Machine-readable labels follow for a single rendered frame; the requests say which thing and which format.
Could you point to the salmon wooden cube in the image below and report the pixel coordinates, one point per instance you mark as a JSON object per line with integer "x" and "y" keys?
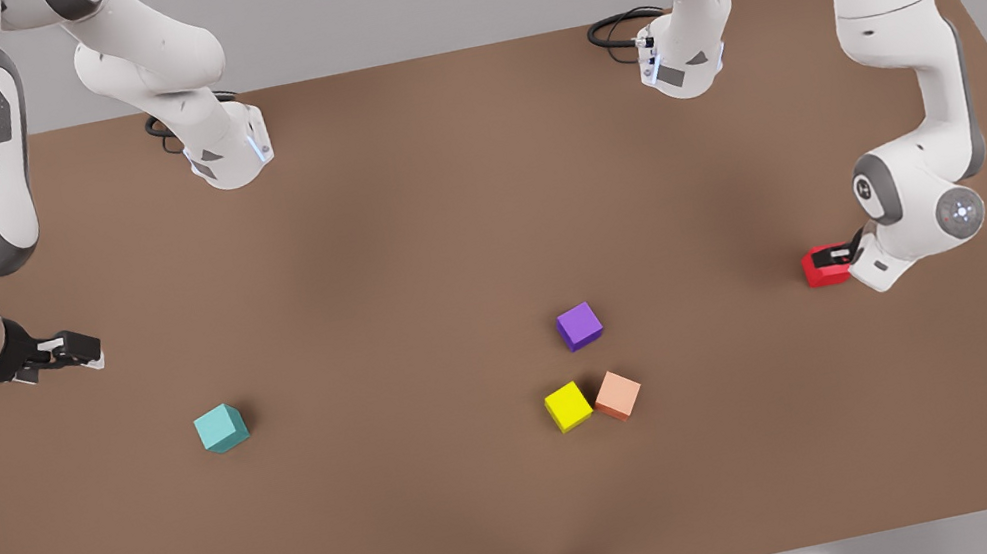
{"x": 618, "y": 395}

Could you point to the red wooden cube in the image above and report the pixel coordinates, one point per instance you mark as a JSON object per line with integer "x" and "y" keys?
{"x": 823, "y": 268}

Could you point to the yellow wooden cube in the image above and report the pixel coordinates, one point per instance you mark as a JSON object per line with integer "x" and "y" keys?
{"x": 568, "y": 406}

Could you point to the purple wooden cube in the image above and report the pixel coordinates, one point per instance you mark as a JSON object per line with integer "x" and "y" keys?
{"x": 580, "y": 326}

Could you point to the teal wooden cube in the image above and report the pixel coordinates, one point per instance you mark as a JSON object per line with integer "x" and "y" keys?
{"x": 221, "y": 429}

